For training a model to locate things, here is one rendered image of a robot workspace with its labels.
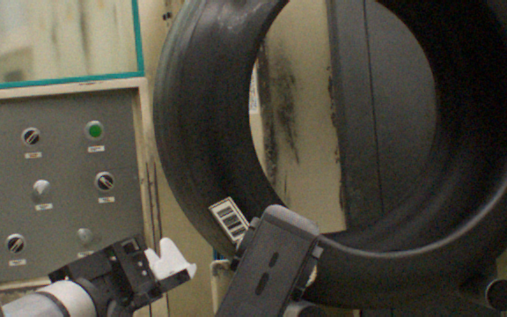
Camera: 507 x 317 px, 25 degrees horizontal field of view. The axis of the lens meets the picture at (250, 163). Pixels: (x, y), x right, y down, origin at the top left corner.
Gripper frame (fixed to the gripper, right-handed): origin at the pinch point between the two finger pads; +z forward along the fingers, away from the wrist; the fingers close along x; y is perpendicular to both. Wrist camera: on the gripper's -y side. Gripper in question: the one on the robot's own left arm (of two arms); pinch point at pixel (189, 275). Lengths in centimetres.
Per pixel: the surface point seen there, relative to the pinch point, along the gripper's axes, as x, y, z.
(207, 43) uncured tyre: -7.1, 26.6, 15.1
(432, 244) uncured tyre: -15.2, -10.9, 31.1
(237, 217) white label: -0.6, 4.0, 12.8
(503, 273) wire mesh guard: 0, -24, 75
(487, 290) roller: -16.8, -20.2, 36.3
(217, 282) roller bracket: 25.9, -3.5, 34.8
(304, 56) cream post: 5, 24, 55
